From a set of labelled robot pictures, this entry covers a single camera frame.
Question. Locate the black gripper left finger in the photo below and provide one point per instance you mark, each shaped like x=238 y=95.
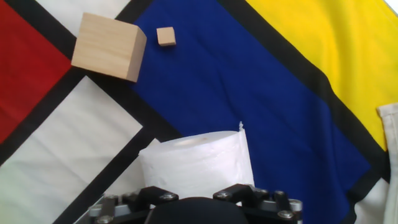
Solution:
x=130 y=202

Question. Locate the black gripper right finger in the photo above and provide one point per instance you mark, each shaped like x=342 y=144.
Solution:
x=270 y=208

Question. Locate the white toilet paper roll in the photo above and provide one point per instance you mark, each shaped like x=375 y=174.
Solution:
x=196 y=168

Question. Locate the colour block patterned cloth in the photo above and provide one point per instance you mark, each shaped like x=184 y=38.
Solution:
x=264 y=93

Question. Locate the large wooden cube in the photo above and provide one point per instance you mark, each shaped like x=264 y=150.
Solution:
x=105 y=46

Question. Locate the small wooden cube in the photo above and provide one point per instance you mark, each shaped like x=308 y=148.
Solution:
x=166 y=36

